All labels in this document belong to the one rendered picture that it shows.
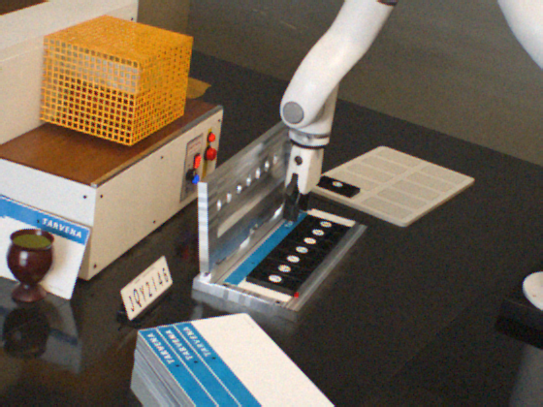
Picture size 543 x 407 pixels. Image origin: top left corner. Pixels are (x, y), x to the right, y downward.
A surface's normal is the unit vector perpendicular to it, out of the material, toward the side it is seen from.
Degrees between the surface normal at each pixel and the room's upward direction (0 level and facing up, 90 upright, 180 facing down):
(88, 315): 0
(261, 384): 0
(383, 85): 90
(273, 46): 90
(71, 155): 0
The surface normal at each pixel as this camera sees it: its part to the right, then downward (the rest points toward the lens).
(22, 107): 0.92, 0.28
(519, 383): 0.15, -0.90
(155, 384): -0.86, 0.08
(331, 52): 0.04, -0.35
